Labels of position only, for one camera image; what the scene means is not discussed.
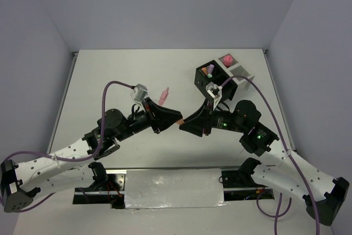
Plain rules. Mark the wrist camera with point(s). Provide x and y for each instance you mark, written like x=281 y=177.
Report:
x=213 y=94
x=139 y=93

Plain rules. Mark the black organizer container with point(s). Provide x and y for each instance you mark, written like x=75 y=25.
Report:
x=201 y=80

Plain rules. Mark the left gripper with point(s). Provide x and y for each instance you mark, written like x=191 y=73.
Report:
x=164 y=116

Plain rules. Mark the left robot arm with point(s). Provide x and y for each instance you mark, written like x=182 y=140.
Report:
x=77 y=165

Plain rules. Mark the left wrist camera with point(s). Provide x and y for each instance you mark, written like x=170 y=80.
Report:
x=139 y=93

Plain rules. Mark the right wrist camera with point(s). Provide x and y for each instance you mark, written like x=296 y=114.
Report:
x=213 y=94

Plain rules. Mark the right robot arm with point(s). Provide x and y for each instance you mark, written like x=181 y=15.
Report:
x=272 y=164

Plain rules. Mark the pink capped colourful tube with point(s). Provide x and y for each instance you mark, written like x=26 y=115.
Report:
x=228 y=61

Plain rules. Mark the pink highlighter pen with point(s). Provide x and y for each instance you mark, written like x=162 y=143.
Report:
x=163 y=97

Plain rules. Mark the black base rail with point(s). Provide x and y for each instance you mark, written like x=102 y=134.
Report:
x=112 y=194

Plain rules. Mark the orange frosted marker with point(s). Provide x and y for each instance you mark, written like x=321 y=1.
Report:
x=204 y=70

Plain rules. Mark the white organizer container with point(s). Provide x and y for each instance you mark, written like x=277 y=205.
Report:
x=241 y=73

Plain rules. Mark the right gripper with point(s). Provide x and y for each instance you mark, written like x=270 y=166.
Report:
x=203 y=119

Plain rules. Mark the orange translucent highlighter pen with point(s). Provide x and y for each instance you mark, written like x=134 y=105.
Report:
x=180 y=122

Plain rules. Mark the purple highlighter pen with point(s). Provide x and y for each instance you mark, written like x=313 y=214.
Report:
x=210 y=69

